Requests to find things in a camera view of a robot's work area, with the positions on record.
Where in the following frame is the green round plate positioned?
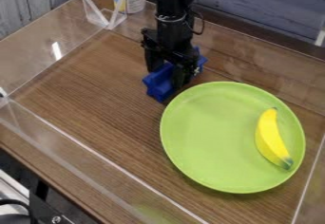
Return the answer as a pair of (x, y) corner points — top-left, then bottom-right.
(161, 82), (307, 194)

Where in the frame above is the black cable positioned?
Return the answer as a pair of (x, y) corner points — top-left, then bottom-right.
(0, 196), (46, 224)

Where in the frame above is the yellow toy banana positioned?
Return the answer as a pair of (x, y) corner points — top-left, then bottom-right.
(256, 107), (293, 170)

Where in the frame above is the blue plastic block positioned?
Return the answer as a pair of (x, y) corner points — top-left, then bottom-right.
(141, 47), (210, 103)

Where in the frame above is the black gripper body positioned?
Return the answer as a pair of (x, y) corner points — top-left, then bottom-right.
(141, 15), (198, 65)

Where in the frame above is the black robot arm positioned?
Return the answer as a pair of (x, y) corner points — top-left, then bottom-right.
(141, 0), (200, 89)

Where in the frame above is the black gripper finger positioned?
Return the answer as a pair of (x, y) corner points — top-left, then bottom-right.
(172, 63), (198, 89)
(145, 47), (164, 72)

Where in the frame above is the clear acrylic enclosure wall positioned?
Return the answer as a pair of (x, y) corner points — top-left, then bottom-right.
(0, 0), (325, 224)

